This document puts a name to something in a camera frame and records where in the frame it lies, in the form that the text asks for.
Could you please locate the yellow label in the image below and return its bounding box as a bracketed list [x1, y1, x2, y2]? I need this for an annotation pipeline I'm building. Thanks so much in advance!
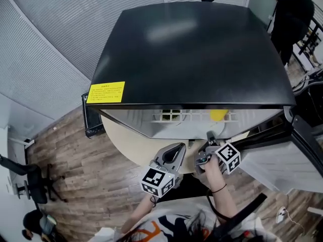
[86, 81, 126, 104]

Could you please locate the black shoulder strap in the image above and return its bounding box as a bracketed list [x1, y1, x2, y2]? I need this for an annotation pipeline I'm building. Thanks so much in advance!
[211, 193, 268, 242]

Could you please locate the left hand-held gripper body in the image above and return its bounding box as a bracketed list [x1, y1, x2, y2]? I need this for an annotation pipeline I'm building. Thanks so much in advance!
[140, 159, 183, 199]

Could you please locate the white wire shelf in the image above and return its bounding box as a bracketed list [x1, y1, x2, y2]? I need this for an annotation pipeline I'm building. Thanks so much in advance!
[151, 109, 238, 124]

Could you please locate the person's right forearm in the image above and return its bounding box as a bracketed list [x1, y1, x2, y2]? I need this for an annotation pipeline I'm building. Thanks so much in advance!
[205, 183, 238, 224]

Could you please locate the white power strip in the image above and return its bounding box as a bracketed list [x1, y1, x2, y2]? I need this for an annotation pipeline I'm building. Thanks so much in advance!
[276, 206, 288, 224]

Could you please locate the person's left forearm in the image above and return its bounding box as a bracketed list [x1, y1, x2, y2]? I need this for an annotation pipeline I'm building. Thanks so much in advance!
[122, 194, 157, 234]

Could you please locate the white desk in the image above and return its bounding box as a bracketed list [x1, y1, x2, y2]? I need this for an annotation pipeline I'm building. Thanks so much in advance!
[7, 125, 36, 149]

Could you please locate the black metal rack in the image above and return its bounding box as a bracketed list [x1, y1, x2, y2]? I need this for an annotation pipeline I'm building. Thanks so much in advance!
[297, 16, 323, 68]

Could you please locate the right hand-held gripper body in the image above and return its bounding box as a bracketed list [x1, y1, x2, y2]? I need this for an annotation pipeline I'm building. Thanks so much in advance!
[194, 141, 242, 175]

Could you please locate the green peas heap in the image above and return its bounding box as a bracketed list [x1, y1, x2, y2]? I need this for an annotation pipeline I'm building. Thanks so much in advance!
[161, 109, 181, 120]

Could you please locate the black round chair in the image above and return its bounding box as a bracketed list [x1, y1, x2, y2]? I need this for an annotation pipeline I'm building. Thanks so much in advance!
[292, 69, 323, 136]

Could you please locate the person's right hand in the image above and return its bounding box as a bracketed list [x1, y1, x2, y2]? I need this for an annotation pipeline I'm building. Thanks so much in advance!
[203, 155, 224, 186]

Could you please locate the black mini fridge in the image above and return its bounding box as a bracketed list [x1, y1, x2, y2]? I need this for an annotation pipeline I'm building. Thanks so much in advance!
[85, 1, 323, 194]

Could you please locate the black wrist band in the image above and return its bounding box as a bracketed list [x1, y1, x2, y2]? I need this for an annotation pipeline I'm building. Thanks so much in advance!
[211, 184, 227, 194]

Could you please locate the white printed t-shirt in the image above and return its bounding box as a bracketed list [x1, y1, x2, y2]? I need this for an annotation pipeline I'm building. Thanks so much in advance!
[88, 205, 276, 242]

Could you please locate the round beige table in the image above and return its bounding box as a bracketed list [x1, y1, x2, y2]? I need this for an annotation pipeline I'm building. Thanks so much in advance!
[100, 114, 250, 203]

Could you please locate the yellow corn cob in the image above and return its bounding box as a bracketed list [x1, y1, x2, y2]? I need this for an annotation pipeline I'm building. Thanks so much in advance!
[209, 109, 229, 122]

